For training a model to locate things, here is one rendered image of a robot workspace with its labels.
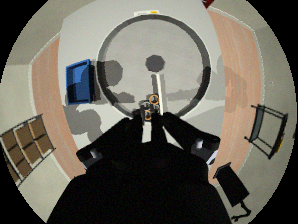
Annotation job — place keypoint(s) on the blue square tray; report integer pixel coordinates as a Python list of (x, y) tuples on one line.
[(79, 78)]

